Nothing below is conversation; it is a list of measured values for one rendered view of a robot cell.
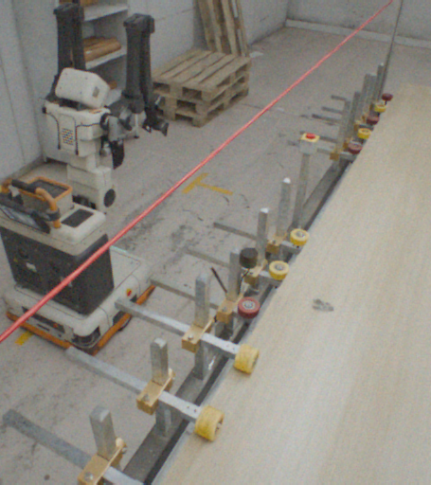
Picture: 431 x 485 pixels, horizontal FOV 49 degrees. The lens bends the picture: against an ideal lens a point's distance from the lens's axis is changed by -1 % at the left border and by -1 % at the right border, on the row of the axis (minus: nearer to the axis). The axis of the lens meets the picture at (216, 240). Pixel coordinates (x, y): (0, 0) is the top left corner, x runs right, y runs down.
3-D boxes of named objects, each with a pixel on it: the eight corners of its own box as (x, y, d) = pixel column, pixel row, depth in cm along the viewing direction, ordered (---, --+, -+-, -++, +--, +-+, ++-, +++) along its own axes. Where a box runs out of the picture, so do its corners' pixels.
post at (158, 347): (156, 438, 154) (149, 342, 125) (162, 429, 157) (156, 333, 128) (166, 442, 153) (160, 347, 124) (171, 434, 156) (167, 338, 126)
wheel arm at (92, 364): (65, 359, 145) (62, 351, 143) (73, 351, 148) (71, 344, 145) (207, 430, 128) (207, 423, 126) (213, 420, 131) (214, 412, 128)
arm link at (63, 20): (49, 1, 224) (65, 3, 221) (68, 2, 236) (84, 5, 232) (51, 95, 245) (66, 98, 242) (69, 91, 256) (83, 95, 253)
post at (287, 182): (270, 266, 226) (282, 179, 197) (273, 262, 229) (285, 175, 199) (277, 268, 225) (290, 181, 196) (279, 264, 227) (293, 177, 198)
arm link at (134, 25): (119, 12, 209) (137, 15, 206) (136, 12, 220) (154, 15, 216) (117, 112, 231) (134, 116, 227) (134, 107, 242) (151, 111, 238)
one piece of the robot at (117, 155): (110, 173, 245) (106, 134, 232) (69, 160, 255) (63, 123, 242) (129, 161, 257) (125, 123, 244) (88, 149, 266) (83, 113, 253)
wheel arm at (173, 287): (150, 286, 188) (150, 278, 186) (154, 280, 191) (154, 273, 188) (249, 325, 173) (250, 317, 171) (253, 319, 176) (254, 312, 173)
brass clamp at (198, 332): (179, 348, 152) (179, 337, 148) (200, 320, 161) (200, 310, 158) (196, 355, 149) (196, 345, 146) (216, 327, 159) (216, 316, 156)
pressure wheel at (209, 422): (198, 410, 125) (209, 400, 133) (190, 437, 126) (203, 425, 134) (218, 420, 123) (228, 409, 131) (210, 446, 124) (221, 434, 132)
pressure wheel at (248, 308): (232, 328, 175) (234, 306, 168) (241, 314, 181) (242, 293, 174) (251, 336, 173) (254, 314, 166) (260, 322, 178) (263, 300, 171)
